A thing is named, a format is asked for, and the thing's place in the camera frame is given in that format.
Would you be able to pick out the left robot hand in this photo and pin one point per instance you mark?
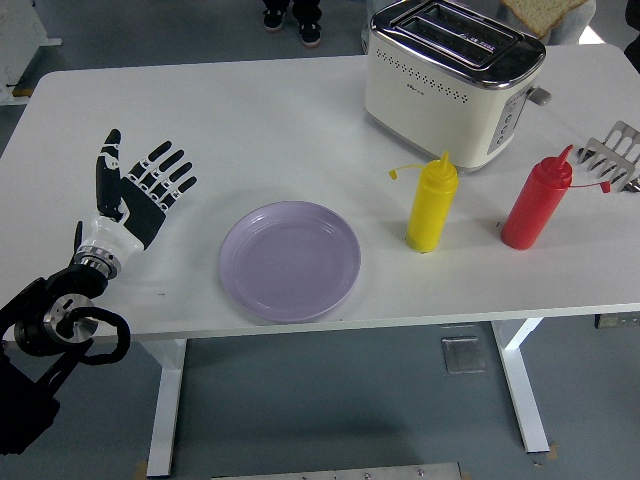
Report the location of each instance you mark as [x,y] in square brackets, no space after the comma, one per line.
[142,212]

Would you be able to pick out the lilac round plate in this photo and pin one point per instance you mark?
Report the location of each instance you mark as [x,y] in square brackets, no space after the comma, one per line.
[290,260]

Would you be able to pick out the cream two-slot toaster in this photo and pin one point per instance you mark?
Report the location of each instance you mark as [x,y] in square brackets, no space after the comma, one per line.
[425,115]

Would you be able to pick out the bread slice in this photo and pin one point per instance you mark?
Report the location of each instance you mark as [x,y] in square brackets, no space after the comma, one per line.
[540,15]

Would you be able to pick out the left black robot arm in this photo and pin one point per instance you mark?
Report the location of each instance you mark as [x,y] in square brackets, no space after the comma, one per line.
[30,310]

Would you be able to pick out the white machine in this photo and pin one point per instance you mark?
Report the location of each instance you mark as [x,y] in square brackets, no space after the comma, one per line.
[20,45]

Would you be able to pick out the white table leg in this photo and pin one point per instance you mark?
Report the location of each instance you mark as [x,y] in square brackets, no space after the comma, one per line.
[167,400]
[525,390]

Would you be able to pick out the brown floor tape piece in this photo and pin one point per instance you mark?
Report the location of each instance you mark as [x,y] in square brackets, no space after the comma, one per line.
[552,451]
[140,469]

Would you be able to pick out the yellow squeeze bottle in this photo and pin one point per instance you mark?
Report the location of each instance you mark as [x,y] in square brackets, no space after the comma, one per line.
[430,210]

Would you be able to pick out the metal floor hatch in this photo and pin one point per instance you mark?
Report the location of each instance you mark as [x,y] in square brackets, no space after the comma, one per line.
[463,355]

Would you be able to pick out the red squeeze bottle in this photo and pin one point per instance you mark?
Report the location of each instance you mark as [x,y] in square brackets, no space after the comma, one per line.
[530,210]

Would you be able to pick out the metal toast rack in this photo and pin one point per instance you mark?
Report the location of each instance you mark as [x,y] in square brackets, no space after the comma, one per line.
[607,150]

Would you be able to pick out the grey power strip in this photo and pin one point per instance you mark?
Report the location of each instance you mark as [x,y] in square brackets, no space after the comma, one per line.
[617,320]

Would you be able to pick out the metal base plate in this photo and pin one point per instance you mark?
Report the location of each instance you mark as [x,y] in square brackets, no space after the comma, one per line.
[335,472]

